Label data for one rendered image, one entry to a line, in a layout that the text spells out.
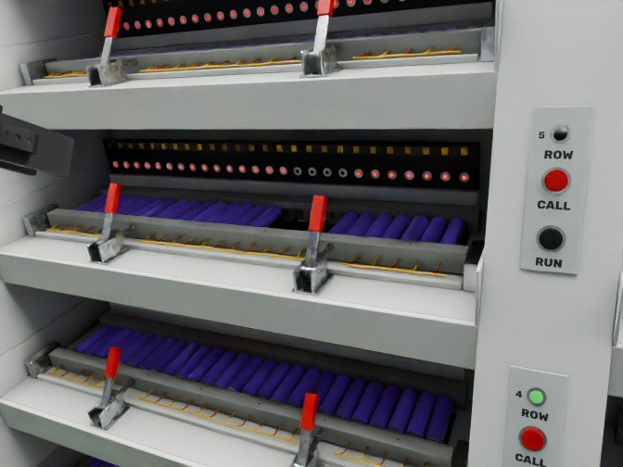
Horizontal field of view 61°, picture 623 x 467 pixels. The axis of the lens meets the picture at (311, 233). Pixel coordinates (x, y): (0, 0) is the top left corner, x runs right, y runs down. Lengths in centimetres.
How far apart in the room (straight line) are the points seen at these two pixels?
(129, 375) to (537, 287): 51
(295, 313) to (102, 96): 32
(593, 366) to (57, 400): 63
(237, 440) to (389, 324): 25
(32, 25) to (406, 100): 55
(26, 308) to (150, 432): 27
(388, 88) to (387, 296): 18
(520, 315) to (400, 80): 21
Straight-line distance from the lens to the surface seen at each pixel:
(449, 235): 55
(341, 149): 63
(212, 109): 55
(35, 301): 85
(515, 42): 45
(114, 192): 66
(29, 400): 82
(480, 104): 45
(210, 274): 57
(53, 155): 43
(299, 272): 50
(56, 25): 87
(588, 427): 47
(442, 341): 47
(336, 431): 60
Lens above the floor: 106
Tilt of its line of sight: 6 degrees down
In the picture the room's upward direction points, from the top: 2 degrees clockwise
